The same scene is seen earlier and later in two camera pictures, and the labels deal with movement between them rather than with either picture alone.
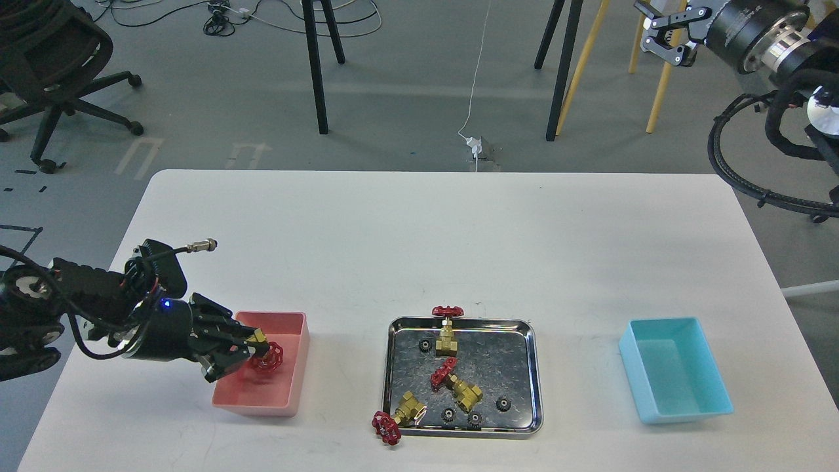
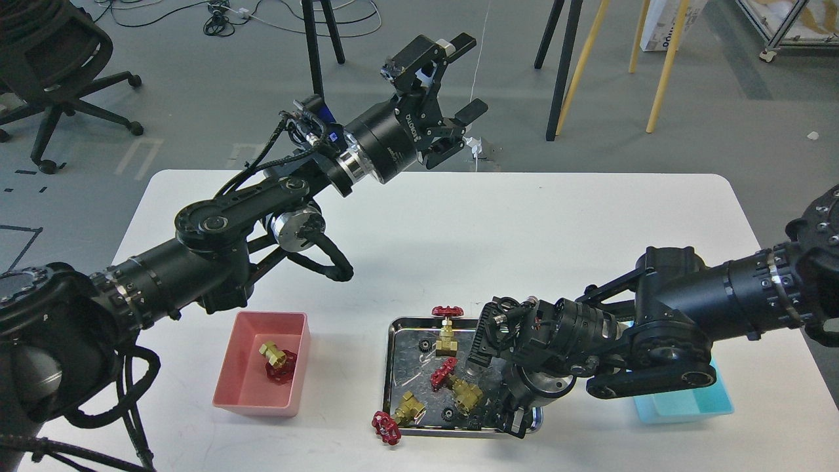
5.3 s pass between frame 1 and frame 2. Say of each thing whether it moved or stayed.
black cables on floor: stayed
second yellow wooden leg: stayed
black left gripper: moved
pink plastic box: stayed
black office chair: stayed
